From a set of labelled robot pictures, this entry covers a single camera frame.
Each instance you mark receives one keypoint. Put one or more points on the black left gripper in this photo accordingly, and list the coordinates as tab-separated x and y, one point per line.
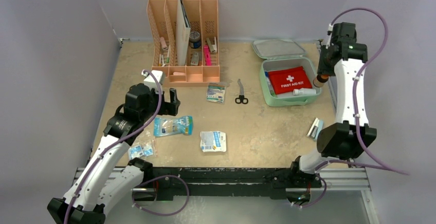
169	108

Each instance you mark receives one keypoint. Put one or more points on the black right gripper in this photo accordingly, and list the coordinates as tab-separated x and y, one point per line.
322	67

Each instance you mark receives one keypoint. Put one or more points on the blue cotton swab bag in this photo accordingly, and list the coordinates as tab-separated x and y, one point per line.
169	127

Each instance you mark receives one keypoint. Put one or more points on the white gauze dressing packet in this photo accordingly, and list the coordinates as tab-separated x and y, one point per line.
213	141

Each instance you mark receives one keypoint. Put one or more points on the small white bottle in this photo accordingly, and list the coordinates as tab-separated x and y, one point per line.
304	92

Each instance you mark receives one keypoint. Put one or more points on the red zipper pouch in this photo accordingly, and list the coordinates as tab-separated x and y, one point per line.
284	81

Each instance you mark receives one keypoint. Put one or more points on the brown bottle orange cap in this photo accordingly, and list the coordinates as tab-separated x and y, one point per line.
320	80

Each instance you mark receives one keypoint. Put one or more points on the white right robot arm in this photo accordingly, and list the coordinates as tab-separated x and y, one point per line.
350	134

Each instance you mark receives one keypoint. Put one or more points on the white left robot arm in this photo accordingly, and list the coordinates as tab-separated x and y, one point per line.
90	198

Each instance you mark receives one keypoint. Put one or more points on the clear bag blue packets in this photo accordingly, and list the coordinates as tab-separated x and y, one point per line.
141	150

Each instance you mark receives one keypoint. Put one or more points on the small grey box organizer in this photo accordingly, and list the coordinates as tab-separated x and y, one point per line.
196	56

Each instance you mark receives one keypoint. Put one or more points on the peach desk organizer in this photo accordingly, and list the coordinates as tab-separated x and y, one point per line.
203	16

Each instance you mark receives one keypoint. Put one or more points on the pink tube in organizer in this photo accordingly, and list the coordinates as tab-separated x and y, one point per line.
163	44

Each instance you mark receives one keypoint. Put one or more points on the pink item in organizer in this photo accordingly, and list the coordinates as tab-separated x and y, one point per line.
207	56

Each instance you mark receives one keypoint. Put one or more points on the dark round jar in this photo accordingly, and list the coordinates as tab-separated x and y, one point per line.
195	39

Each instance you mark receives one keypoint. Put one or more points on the grey stapler in organizer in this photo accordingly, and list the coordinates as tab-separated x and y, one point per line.
212	44

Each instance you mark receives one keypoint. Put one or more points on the white board in organizer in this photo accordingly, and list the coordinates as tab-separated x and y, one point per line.
183	29

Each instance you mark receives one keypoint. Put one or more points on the black handled scissors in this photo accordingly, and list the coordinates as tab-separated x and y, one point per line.
241	99

